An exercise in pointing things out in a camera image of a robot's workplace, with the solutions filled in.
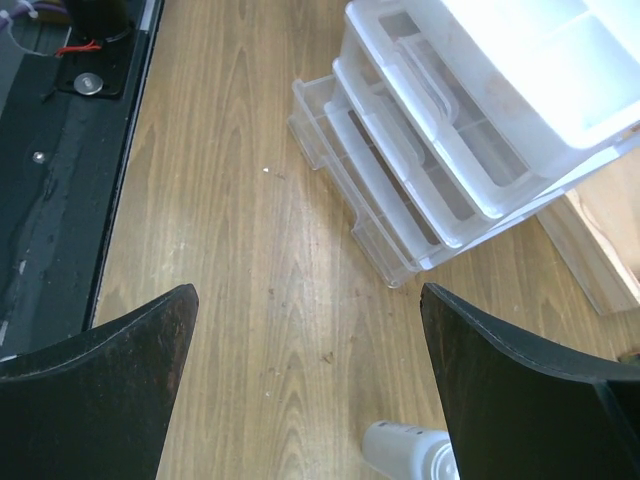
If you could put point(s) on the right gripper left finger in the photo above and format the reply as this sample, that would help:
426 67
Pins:
98 405

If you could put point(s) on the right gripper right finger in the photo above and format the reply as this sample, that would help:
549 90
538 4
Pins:
519 406

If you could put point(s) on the short white bottle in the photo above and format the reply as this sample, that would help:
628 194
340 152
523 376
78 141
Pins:
402 451

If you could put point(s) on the white drawer organizer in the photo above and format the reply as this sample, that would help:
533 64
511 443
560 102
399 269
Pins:
444 123

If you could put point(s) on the wooden clothes rack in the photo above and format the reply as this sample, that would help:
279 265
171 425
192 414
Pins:
595 228

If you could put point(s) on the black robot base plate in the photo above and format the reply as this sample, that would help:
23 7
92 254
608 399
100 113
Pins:
69 106

